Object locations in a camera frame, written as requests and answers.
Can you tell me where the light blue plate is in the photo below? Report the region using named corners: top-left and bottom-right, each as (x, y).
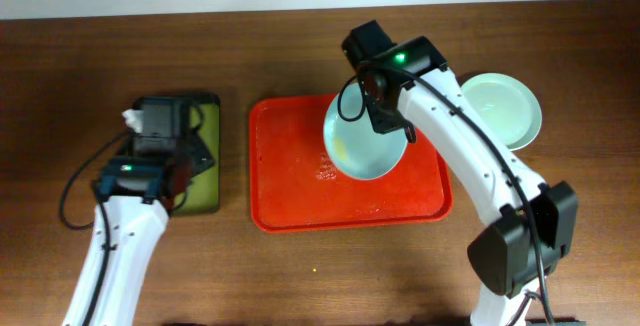
top-left (322, 83), bottom-right (408, 181)

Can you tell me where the mint green plate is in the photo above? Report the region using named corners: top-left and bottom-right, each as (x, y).
top-left (461, 73), bottom-right (543, 150)

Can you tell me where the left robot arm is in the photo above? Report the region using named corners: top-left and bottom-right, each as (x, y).
top-left (63, 93), bottom-right (221, 325)

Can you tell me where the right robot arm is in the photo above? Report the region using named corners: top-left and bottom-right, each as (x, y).
top-left (335, 20), bottom-right (578, 325)

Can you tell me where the black tray with green liquid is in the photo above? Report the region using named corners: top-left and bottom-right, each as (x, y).
top-left (132, 92), bottom-right (222, 216)

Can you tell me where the red plastic tray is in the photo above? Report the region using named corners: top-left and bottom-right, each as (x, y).
top-left (249, 95), bottom-right (453, 233)

